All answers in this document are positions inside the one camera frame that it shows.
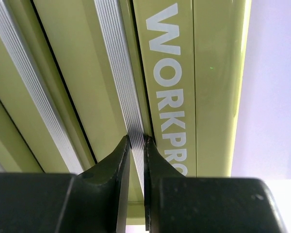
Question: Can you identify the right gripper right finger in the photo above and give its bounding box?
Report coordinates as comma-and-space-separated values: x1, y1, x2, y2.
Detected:
144, 136, 287, 233

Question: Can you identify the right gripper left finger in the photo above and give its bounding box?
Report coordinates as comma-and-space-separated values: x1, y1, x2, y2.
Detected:
0, 136, 130, 233

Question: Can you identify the green metal drawer toolbox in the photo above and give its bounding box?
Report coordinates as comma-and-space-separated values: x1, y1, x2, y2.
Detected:
0, 0, 252, 226

